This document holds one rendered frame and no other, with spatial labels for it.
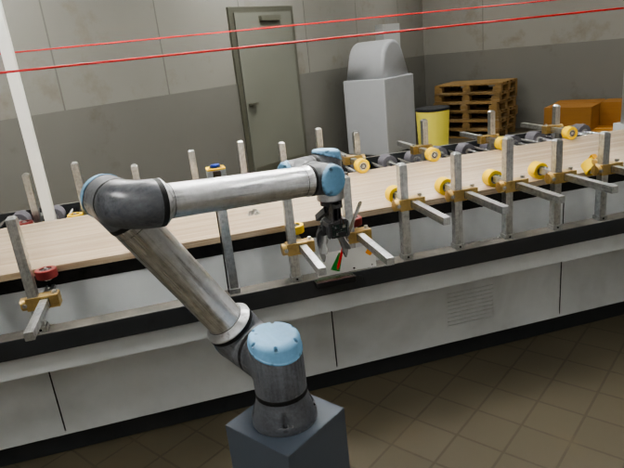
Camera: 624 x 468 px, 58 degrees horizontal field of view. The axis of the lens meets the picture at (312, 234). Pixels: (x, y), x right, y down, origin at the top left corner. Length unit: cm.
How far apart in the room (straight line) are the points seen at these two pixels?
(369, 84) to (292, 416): 676
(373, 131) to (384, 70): 84
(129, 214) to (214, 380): 153
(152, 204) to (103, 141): 472
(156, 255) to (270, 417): 55
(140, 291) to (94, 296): 19
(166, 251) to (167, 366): 124
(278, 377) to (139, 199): 61
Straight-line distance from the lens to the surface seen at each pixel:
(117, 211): 134
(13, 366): 249
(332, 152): 175
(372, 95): 805
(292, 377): 159
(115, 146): 609
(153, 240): 148
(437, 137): 754
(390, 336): 287
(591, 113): 866
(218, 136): 689
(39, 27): 584
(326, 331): 274
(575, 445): 263
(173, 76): 654
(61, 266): 245
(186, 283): 155
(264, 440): 166
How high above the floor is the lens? 161
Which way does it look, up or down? 18 degrees down
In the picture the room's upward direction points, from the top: 6 degrees counter-clockwise
